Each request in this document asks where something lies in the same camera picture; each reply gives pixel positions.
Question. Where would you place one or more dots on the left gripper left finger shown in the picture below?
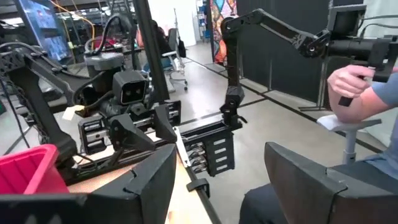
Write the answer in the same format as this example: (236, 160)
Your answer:
(124, 205)

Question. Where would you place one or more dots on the person's forearm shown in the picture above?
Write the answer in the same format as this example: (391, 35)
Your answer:
(357, 107)

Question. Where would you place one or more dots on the person's hand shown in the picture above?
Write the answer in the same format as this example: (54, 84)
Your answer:
(345, 82)

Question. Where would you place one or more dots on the colourful patterned banner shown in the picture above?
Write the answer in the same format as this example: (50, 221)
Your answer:
(219, 9)

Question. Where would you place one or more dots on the blue display screen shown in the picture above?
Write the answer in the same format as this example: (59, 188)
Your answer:
(46, 31)

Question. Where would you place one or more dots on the red plastic bin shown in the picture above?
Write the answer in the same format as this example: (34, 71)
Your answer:
(25, 171)

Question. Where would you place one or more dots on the person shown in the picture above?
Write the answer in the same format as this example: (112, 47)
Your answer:
(388, 91)
(163, 40)

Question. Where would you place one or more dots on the grey mesh office chair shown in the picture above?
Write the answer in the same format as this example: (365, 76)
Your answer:
(174, 59)

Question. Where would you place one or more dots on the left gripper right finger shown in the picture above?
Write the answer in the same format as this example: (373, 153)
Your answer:
(311, 199)

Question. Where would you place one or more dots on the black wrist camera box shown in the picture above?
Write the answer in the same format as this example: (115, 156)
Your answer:
(130, 88)

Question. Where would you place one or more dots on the black slotted box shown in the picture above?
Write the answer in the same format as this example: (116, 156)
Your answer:
(217, 155)

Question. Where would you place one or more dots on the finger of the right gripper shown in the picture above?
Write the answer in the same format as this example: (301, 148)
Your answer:
(127, 137)
(164, 124)

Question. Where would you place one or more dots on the white chair armrest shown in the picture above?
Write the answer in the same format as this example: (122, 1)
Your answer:
(335, 123)

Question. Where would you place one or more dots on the yellow paper tag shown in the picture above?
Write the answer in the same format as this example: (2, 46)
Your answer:
(72, 112)

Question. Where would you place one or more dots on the black robot arm with camera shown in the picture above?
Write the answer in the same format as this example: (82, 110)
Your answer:
(152, 46)

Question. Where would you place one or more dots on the black table edge clamp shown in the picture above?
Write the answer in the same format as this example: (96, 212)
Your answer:
(199, 183)

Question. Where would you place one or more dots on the black curtain partition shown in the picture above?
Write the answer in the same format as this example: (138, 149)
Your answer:
(273, 62)

